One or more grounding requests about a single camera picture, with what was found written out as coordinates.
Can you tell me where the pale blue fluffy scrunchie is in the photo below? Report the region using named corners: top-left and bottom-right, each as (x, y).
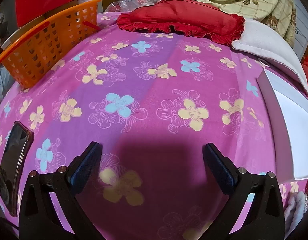
top-left (285, 191), bottom-right (308, 228)

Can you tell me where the white cardboard box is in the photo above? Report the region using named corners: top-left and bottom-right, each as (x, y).
top-left (257, 68), bottom-right (308, 180)

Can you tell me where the large red ruffled pillow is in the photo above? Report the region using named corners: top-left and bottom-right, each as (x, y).
top-left (116, 0), bottom-right (245, 46)

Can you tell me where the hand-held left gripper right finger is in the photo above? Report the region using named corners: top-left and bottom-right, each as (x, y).
top-left (202, 142), bottom-right (285, 240)

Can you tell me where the black smartphone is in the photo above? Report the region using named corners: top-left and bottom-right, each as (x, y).
top-left (0, 121), bottom-right (35, 217)

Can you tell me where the white pillow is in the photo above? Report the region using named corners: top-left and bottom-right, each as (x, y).
top-left (231, 19), bottom-right (308, 95)

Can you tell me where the pink floral bedsheet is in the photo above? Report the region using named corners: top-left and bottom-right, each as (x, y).
top-left (0, 11), bottom-right (308, 240)

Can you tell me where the grey cloth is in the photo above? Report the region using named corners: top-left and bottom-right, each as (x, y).
top-left (0, 67), bottom-right (17, 105)

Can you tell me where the black cable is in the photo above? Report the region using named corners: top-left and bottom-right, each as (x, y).
top-left (0, 219), bottom-right (20, 232)

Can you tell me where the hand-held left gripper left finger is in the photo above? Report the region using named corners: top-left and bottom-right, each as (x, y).
top-left (18, 141), bottom-right (107, 240)

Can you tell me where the beige floral quilt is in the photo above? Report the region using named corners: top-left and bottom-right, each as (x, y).
top-left (194, 0), bottom-right (298, 48)

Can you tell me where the orange plastic basket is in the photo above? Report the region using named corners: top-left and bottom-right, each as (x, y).
top-left (0, 0), bottom-right (102, 88)

